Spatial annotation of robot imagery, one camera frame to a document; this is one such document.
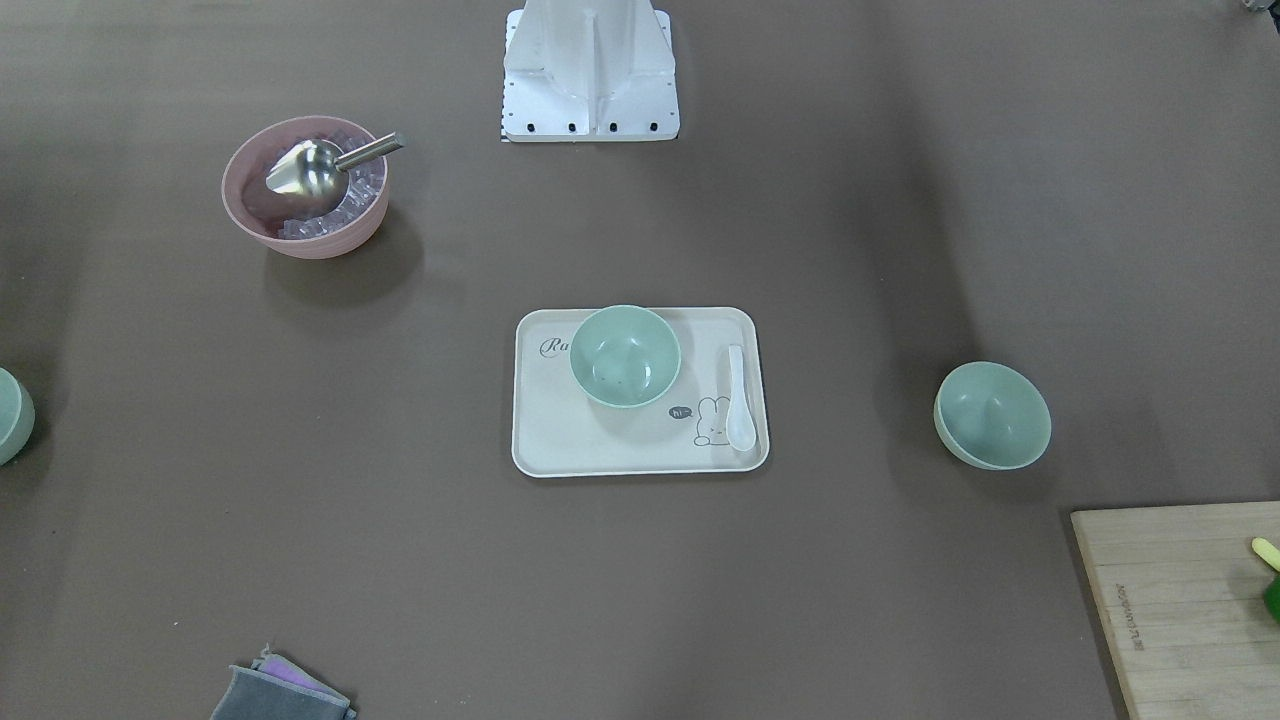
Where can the yellow plastic knife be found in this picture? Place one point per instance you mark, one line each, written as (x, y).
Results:
(1267, 552)

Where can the clear ice cubes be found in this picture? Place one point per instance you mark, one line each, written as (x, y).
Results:
(360, 194)

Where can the white ceramic spoon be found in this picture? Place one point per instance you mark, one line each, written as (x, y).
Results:
(740, 425)

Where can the green lime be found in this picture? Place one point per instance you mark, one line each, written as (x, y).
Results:
(1271, 598)

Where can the cream rabbit serving tray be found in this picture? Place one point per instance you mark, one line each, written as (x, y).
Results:
(560, 432)

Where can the green bowl on tray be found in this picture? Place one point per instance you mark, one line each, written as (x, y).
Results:
(625, 356)

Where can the wooden cutting board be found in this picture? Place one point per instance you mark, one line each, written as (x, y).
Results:
(1181, 599)

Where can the grey and purple cloths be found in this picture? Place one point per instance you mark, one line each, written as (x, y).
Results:
(275, 687)

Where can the metal ice scoop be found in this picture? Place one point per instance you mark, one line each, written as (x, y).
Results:
(312, 178)

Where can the pink bowl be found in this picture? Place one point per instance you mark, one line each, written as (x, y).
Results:
(258, 152)

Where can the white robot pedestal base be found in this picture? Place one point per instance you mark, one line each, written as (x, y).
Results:
(589, 71)

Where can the green bowl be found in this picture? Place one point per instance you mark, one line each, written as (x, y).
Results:
(625, 356)
(17, 416)
(992, 417)

